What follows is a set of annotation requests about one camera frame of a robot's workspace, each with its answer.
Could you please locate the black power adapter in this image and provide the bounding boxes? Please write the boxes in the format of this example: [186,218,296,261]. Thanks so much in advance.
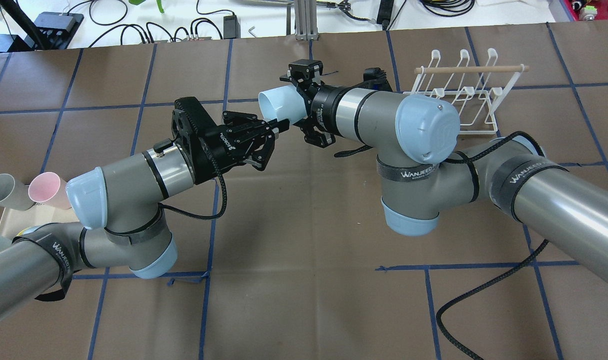
[222,14,241,39]

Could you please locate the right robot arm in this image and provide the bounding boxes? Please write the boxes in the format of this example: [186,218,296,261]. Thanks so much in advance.
[278,59,608,283]

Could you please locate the cream plastic tray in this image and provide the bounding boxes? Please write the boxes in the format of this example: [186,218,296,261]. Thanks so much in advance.
[0,205,78,239]

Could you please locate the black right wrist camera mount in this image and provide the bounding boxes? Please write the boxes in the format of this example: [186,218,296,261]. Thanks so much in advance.
[362,67,393,92]

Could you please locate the white wire cup rack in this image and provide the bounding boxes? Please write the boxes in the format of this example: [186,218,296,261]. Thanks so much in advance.
[405,48,530,136]

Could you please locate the pink plastic cup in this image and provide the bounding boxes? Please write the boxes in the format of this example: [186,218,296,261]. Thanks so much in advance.
[29,172,72,210]

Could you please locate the green plastic clamp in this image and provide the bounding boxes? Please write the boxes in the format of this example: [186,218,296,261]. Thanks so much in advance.
[127,0,166,14]

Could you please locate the aluminium frame post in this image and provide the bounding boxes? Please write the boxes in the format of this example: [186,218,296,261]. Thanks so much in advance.
[294,0,318,41]

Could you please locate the grey plastic cup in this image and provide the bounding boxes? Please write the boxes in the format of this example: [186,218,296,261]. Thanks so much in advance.
[0,173,36,211]

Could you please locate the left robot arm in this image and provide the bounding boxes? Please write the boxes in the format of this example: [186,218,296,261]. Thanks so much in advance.
[0,109,291,322]

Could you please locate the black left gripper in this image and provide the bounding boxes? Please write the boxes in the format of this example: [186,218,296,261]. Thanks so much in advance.
[204,111,290,172]

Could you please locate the black cable hub box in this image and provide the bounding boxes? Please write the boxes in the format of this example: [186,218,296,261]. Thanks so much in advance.
[34,12,85,50]

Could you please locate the black braided cable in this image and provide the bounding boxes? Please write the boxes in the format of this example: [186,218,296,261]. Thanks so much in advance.
[436,131,549,360]

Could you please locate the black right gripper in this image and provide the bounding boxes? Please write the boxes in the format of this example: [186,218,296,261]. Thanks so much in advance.
[279,60,336,148]

